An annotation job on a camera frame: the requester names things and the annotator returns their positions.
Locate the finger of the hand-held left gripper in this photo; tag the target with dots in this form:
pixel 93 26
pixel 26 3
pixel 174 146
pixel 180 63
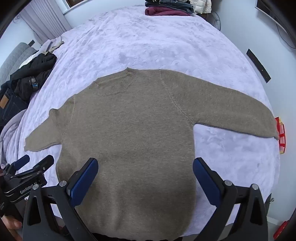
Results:
pixel 44 163
pixel 21 162

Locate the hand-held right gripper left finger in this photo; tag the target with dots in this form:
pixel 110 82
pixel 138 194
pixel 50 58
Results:
pixel 84 183

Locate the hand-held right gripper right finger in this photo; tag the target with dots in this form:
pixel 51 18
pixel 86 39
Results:
pixel 205 183

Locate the brown knit sweater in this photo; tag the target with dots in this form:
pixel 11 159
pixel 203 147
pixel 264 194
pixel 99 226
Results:
pixel 138 139

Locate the stack of dark folded clothes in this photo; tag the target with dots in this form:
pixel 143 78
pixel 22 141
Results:
pixel 168 3

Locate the person's left hand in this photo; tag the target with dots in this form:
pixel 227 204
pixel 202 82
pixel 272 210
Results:
pixel 13 224

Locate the mauve bunched blanket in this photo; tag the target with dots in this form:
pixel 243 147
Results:
pixel 10 136

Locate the dark blue jeans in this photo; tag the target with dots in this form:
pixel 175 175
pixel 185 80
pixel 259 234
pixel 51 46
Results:
pixel 11 104

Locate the black jacket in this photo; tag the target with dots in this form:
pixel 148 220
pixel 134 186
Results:
pixel 34 69

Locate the grey quilted headboard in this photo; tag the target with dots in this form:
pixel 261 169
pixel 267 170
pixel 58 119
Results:
pixel 13 58

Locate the pale grey garment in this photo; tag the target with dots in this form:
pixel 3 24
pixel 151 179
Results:
pixel 54 42

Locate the lavender fleece blanket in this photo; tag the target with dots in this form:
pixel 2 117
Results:
pixel 161 46

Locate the white pleated curtain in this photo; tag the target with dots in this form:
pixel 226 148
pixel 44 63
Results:
pixel 46 18

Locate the black fan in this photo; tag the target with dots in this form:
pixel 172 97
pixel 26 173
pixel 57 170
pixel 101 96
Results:
pixel 216 22

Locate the maroon garment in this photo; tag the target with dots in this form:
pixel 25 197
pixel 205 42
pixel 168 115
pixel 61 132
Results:
pixel 166 11

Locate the white puffer jacket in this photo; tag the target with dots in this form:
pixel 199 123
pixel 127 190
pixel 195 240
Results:
pixel 202 5

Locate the black wall strip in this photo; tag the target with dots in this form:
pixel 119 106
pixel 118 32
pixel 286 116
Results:
pixel 257 66

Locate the wall-mounted screen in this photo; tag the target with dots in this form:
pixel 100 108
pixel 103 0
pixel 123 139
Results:
pixel 268 11

